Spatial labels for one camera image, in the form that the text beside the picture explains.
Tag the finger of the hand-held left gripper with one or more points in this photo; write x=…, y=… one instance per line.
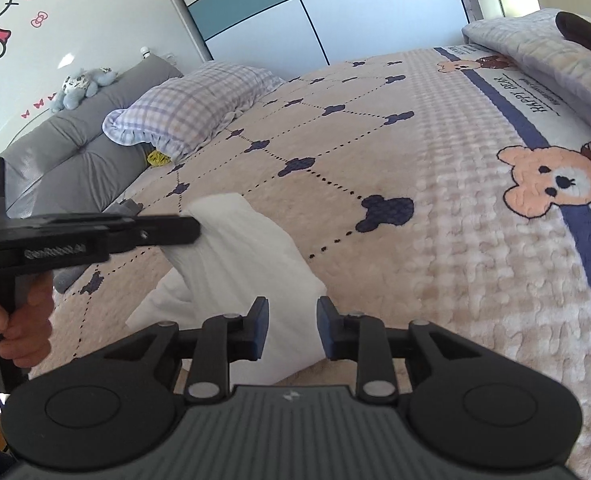
x=170, y=230

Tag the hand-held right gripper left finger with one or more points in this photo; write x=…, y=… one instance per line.
x=261, y=327

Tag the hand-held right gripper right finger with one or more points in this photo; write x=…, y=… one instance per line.
x=324, y=330

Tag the white pants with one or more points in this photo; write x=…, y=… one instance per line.
x=255, y=260

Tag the person's left hand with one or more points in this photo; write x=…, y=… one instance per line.
x=33, y=320

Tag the grey garment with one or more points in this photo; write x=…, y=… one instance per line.
x=125, y=206

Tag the yellow cloth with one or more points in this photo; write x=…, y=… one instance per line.
x=158, y=158

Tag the grey padded headboard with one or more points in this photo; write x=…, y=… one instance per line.
x=75, y=150

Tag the plaid frilled pillow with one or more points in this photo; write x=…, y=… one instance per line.
x=195, y=105

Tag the beige printed bed blanket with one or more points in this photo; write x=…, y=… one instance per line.
x=375, y=185

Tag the blue plush toy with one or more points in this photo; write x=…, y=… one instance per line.
x=75, y=87

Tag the blue and white wardrobe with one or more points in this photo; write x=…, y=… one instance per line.
x=325, y=10

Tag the purple plaid fleece blanket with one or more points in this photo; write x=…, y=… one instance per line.
x=540, y=55

